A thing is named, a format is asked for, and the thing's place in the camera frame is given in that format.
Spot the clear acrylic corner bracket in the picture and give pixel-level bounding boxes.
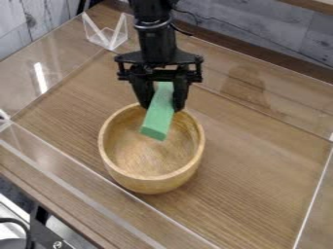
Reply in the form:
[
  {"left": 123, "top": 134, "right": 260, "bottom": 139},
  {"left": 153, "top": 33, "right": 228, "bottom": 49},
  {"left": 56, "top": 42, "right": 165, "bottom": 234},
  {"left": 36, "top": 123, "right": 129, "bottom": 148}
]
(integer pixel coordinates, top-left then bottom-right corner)
[{"left": 82, "top": 13, "right": 129, "bottom": 51}]

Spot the green rectangular stick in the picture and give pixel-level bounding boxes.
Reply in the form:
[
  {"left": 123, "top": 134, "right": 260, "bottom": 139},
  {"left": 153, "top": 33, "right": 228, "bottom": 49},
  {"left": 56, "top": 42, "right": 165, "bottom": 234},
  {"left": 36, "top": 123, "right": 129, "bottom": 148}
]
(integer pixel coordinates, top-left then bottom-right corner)
[{"left": 141, "top": 82, "right": 174, "bottom": 141}]

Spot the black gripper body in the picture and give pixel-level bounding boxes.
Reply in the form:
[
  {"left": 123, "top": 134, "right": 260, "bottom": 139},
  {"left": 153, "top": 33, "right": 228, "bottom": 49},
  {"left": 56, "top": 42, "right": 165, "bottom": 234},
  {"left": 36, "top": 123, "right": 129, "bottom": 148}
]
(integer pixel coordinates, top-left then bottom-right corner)
[{"left": 115, "top": 19, "right": 205, "bottom": 84}]

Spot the black table leg bracket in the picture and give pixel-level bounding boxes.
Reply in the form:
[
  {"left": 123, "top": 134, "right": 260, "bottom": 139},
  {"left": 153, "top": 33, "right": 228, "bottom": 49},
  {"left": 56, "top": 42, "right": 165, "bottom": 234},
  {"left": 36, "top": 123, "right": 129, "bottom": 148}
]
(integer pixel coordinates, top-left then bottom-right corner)
[{"left": 26, "top": 203, "right": 88, "bottom": 249}]

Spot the black cable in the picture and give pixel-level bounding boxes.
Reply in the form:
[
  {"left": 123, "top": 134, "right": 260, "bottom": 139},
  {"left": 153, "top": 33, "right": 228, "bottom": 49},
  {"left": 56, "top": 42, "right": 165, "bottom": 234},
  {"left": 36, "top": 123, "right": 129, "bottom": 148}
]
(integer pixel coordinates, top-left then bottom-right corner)
[{"left": 0, "top": 218, "right": 42, "bottom": 249}]

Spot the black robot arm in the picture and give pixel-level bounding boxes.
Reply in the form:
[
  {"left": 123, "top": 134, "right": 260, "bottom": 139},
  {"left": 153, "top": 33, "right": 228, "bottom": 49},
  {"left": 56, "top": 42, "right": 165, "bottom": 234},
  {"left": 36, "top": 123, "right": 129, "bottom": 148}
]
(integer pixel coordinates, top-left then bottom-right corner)
[{"left": 115, "top": 0, "right": 205, "bottom": 112}]

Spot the wooden bowl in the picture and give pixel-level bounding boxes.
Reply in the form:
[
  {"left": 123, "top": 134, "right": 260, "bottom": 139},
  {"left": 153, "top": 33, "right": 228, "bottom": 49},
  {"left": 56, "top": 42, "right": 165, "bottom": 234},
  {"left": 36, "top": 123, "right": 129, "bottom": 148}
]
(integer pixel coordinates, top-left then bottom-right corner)
[{"left": 98, "top": 103, "right": 206, "bottom": 195}]

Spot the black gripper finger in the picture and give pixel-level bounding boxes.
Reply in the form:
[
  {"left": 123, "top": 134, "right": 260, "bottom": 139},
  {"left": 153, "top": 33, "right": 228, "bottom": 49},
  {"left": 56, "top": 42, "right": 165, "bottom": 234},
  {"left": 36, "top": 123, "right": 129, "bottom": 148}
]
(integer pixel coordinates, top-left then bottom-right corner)
[
  {"left": 173, "top": 74, "right": 189, "bottom": 112},
  {"left": 130, "top": 75, "right": 155, "bottom": 109}
]

